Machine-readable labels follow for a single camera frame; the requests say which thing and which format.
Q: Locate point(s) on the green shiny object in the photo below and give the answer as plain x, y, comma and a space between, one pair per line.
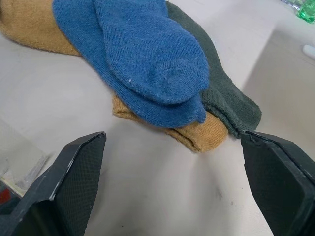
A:
306, 11

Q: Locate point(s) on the clear plastic container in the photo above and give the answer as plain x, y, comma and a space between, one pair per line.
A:
14, 172

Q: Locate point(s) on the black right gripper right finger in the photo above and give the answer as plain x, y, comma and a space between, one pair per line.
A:
275, 177

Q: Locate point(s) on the blue knitted sock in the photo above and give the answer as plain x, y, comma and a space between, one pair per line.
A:
152, 51
103, 81

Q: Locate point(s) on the dark green knitted sock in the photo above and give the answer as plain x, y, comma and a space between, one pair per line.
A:
229, 96

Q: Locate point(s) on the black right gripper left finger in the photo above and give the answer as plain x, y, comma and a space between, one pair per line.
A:
73, 177

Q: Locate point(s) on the mustard yellow knitted sock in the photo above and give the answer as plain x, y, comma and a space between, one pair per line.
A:
37, 27

